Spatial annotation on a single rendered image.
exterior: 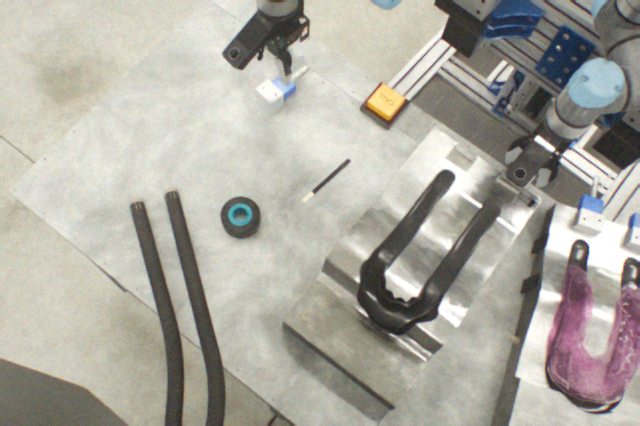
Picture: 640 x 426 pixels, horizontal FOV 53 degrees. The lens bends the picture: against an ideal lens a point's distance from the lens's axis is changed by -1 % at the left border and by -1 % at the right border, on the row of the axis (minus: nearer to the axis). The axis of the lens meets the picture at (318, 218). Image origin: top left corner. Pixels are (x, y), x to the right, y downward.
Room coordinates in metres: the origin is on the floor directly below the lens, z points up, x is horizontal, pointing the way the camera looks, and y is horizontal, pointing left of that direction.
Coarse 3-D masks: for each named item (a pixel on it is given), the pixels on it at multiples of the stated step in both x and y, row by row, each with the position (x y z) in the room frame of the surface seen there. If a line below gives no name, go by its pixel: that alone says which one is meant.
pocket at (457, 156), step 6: (456, 150) 0.63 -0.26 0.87; (462, 150) 0.63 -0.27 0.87; (450, 156) 0.62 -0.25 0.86; (456, 156) 0.62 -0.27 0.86; (462, 156) 0.62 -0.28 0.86; (468, 156) 0.62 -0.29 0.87; (456, 162) 0.61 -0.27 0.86; (462, 162) 0.61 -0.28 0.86; (468, 162) 0.61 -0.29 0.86; (462, 168) 0.60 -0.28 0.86; (468, 168) 0.60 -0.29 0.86
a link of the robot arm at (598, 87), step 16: (592, 64) 0.64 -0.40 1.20; (608, 64) 0.65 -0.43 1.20; (576, 80) 0.62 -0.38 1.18; (592, 80) 0.61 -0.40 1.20; (608, 80) 0.62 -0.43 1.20; (624, 80) 0.63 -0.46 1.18; (560, 96) 0.63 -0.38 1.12; (576, 96) 0.60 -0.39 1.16; (592, 96) 0.59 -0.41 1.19; (608, 96) 0.59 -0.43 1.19; (624, 96) 0.61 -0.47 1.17; (560, 112) 0.61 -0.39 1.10; (576, 112) 0.59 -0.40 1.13; (592, 112) 0.59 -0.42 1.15; (608, 112) 0.60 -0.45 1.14
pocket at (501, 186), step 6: (498, 180) 0.58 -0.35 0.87; (504, 180) 0.58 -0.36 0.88; (492, 186) 0.56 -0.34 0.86; (498, 186) 0.57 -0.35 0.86; (504, 186) 0.57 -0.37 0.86; (510, 186) 0.56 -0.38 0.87; (498, 192) 0.55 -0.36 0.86; (504, 192) 0.55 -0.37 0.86; (510, 192) 0.56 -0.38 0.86; (516, 192) 0.56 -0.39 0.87; (510, 198) 0.54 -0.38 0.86
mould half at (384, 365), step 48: (432, 144) 0.63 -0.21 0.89; (384, 192) 0.51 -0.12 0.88; (480, 192) 0.53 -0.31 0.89; (528, 192) 0.55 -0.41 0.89; (432, 240) 0.42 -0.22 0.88; (336, 288) 0.31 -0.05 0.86; (480, 288) 0.34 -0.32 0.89; (336, 336) 0.22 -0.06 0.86; (384, 336) 0.23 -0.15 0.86; (432, 336) 0.23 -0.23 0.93; (384, 384) 0.14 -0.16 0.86
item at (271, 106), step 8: (304, 72) 0.79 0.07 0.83; (256, 88) 0.72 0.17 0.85; (264, 88) 0.73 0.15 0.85; (272, 88) 0.73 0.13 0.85; (280, 88) 0.74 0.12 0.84; (288, 88) 0.74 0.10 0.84; (264, 96) 0.71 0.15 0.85; (272, 96) 0.71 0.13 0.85; (280, 96) 0.71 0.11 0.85; (288, 96) 0.73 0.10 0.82; (264, 104) 0.70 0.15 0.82; (272, 104) 0.69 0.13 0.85; (280, 104) 0.71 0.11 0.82; (272, 112) 0.69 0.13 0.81
